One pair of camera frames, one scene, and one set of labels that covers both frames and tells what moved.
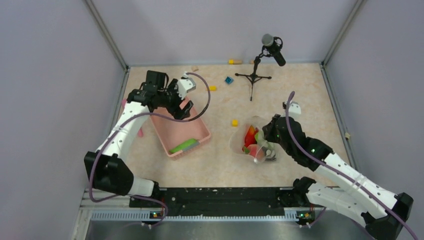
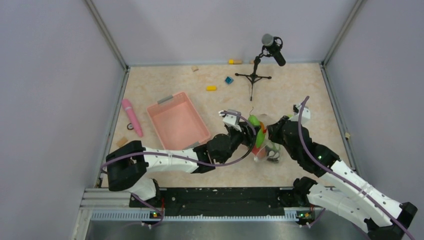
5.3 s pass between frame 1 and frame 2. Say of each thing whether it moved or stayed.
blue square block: stayed
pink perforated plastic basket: stayed
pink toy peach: stayed
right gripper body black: stayed
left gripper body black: moved
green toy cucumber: moved
